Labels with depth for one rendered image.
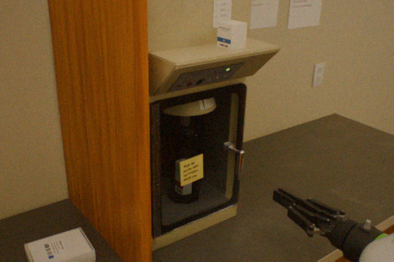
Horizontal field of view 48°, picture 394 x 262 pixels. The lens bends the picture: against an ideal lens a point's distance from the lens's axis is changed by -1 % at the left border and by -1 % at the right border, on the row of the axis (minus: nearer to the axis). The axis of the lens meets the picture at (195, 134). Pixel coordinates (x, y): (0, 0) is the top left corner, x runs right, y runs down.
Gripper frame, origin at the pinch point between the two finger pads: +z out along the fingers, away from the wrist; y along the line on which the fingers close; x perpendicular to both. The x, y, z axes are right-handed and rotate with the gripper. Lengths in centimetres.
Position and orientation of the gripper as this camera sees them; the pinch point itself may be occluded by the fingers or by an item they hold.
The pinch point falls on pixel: (285, 198)
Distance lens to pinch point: 117.4
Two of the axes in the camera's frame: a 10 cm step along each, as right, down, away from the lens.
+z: -6.0, -3.4, 7.3
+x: -0.4, 9.2, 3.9
